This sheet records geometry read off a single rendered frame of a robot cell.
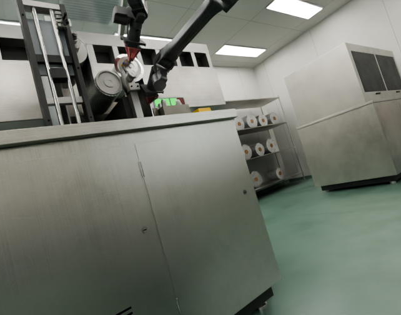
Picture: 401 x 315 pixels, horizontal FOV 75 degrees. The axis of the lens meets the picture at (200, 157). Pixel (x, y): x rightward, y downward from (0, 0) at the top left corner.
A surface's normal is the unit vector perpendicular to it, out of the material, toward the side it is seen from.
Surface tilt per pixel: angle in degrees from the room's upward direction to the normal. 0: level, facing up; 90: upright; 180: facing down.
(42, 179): 90
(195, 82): 90
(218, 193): 90
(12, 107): 90
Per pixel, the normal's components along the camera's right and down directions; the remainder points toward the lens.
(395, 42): -0.78, 0.18
